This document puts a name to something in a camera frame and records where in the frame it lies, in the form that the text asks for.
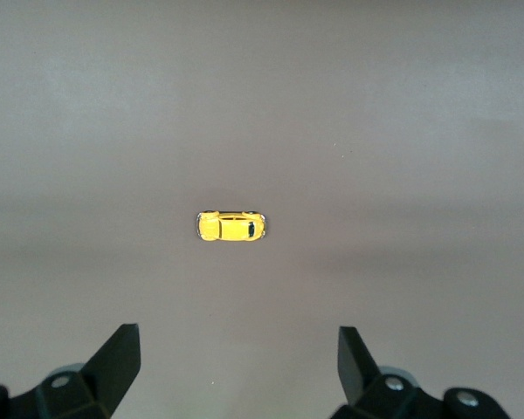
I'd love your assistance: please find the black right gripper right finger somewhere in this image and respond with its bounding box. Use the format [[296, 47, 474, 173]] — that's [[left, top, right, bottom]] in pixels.
[[334, 325, 513, 419]]

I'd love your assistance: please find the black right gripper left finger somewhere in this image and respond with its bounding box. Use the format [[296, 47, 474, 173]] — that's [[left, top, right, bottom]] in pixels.
[[0, 322, 141, 419]]

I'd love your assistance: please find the yellow beetle toy car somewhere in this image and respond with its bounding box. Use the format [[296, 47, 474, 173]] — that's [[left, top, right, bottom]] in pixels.
[[195, 209, 267, 242]]

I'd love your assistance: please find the brown table cover mat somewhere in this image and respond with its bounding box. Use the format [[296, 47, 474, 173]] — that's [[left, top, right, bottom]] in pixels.
[[0, 0, 524, 419]]

